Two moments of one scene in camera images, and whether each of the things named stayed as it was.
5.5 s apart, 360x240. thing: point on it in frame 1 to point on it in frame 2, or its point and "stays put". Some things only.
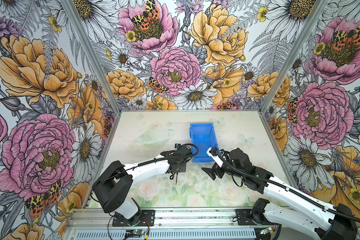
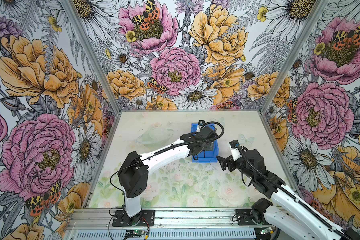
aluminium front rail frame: (178, 224) stays put
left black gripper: (182, 167) to (208, 146)
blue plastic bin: (203, 135) stays put
